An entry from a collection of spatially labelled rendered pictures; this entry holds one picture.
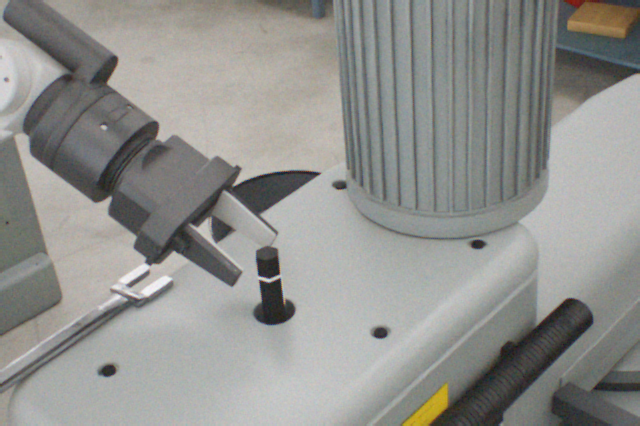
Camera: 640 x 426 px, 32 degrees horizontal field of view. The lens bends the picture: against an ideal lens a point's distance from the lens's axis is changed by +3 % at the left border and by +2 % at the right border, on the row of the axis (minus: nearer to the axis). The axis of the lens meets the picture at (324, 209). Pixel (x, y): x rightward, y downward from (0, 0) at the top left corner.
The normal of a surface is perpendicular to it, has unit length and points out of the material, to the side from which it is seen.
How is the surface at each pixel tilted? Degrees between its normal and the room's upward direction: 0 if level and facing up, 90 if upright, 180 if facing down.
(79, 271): 0
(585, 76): 0
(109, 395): 0
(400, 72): 90
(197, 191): 30
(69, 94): 34
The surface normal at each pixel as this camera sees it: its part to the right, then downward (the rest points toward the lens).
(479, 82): 0.20, 0.55
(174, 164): 0.37, -0.60
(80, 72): -0.18, 0.10
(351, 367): -0.07, -0.82
